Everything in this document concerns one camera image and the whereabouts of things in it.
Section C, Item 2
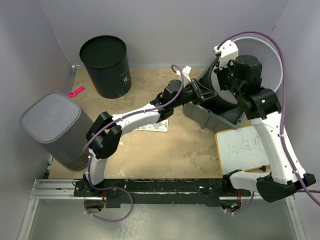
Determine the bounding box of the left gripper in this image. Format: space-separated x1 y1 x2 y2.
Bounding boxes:
171 79 217 109

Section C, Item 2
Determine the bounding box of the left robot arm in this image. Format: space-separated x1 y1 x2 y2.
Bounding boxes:
83 79 217 196

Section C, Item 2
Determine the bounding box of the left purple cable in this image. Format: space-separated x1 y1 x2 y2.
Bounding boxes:
82 64 186 222

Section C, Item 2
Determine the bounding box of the small whiteboard with yellow frame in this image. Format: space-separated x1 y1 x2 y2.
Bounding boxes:
215 126 270 175

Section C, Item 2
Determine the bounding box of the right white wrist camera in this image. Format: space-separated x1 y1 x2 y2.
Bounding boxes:
213 40 239 70

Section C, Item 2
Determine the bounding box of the pink plastic clip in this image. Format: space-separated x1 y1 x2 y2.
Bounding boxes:
67 85 85 98

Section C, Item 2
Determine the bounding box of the grey rectangular plastic crate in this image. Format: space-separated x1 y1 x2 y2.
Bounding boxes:
181 54 247 131

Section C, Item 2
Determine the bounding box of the grey ribbed laundry basket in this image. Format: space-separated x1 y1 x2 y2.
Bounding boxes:
20 92 93 171

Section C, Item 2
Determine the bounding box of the dark blue cylindrical bin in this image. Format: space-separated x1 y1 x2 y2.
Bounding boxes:
79 35 132 99

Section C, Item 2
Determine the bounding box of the light grey plastic bucket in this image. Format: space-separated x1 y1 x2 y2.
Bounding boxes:
209 36 285 106

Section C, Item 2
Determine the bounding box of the clear plastic label card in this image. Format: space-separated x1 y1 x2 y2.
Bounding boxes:
136 119 169 133

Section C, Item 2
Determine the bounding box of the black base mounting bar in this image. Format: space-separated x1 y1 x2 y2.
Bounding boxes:
72 178 251 209

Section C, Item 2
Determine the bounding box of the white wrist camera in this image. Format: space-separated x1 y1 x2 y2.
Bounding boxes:
175 66 192 86
213 40 239 70

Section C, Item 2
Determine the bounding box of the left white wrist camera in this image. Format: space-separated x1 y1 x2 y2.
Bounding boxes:
175 66 192 86

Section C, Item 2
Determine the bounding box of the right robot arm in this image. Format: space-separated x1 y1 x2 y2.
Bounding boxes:
212 54 316 203

